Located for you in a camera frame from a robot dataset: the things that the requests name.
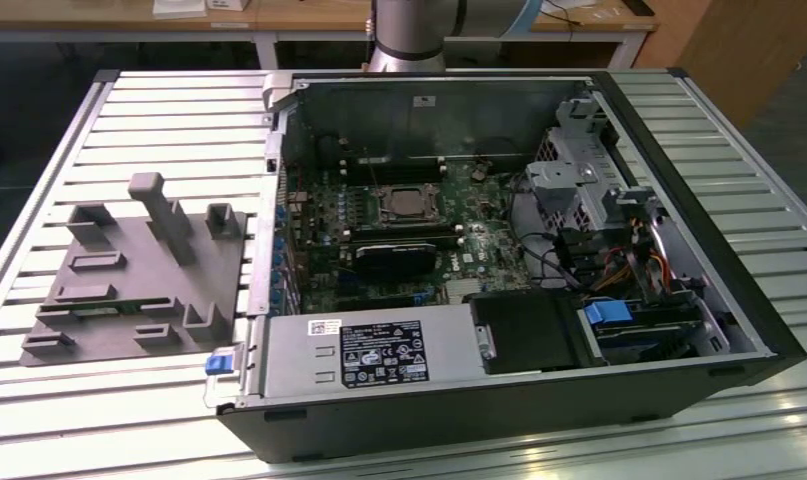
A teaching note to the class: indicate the silver CPU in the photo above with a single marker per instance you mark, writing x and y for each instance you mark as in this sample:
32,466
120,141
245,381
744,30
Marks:
403,201

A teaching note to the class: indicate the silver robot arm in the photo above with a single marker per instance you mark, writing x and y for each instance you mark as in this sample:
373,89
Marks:
409,35

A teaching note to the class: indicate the CPU socket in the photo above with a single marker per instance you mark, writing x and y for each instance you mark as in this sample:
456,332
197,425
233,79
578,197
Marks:
403,223

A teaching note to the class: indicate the black RAM slots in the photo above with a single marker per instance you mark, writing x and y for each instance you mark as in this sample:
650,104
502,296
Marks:
403,234
396,169

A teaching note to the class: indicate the black graphics card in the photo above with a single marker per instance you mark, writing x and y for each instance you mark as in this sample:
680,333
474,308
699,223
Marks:
392,262

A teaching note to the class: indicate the green motherboard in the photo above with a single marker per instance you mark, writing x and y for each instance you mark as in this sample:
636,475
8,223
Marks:
490,240

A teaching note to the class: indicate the grey metal drive cage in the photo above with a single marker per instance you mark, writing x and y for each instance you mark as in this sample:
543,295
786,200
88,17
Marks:
563,185

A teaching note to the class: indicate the silver power supply unit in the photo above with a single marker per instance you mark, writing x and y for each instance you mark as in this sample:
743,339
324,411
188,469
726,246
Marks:
296,360

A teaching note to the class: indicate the blue disk carrier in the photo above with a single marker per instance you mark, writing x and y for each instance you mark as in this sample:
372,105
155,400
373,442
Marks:
610,312

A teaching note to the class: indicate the blue case latch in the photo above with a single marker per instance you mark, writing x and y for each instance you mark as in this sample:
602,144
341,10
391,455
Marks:
217,364

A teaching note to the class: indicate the black PC case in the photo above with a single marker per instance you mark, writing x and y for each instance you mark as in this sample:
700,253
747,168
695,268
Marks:
443,425

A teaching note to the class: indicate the grey parts rack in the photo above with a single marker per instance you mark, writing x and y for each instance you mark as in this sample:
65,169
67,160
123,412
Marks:
143,300

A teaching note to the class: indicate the white box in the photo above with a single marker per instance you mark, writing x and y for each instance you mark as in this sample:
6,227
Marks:
179,7
228,4

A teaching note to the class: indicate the wooden cabinet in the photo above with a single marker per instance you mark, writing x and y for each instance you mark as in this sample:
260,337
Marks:
743,50

